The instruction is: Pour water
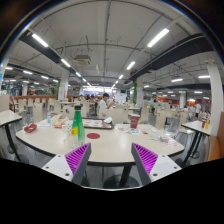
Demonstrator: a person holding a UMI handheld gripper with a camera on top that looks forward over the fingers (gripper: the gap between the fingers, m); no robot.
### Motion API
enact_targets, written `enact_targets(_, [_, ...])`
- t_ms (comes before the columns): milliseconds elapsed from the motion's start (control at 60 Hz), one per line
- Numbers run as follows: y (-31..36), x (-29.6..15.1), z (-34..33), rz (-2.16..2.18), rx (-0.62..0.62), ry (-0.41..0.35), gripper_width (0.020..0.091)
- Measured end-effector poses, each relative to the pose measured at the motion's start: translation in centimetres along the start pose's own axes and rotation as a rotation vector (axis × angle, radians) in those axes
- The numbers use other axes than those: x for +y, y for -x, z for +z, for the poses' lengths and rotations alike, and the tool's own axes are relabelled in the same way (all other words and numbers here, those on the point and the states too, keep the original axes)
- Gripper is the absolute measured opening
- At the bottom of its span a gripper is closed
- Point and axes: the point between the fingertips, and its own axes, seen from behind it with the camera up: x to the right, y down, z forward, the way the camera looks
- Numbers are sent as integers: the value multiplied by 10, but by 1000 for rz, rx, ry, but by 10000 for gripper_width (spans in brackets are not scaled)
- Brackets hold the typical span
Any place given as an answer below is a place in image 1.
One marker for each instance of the white dotted mug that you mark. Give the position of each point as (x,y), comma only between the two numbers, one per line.
(67,128)

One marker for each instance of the flat round red coaster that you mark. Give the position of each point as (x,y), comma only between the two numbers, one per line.
(93,135)

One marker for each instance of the red packet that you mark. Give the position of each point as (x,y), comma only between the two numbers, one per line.
(30,128)

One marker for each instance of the ceiling air conditioner unit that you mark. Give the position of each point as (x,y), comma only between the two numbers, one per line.
(82,60)

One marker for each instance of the white paper napkin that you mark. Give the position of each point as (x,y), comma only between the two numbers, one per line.
(108,120)

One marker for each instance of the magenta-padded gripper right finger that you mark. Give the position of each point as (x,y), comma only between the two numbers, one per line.
(160,166)

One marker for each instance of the printed paper flyer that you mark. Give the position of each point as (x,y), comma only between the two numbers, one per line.
(127,130)

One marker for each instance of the red paper cup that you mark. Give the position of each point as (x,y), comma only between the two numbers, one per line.
(134,121)

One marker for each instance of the orange booth seat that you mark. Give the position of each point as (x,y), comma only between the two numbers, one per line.
(216,141)

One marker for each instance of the crumpled food wrapper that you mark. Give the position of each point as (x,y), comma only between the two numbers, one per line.
(58,121)

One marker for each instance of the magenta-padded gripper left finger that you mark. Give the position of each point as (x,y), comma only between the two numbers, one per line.
(63,166)

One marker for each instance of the group of beige chairs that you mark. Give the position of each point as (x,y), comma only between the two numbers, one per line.
(37,111)

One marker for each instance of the person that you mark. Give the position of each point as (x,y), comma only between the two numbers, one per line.
(104,101)

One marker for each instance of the green plastic drink bottle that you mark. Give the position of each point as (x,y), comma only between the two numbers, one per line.
(78,128)

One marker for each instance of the clear plastic wrapper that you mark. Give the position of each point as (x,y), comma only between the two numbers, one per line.
(160,137)

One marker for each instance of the dark food tray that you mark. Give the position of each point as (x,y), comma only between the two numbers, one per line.
(95,124)

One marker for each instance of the white side table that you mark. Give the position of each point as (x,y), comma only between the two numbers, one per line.
(8,117)
(196,126)

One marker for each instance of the group of ceiling lights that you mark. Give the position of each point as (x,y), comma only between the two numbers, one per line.
(158,37)

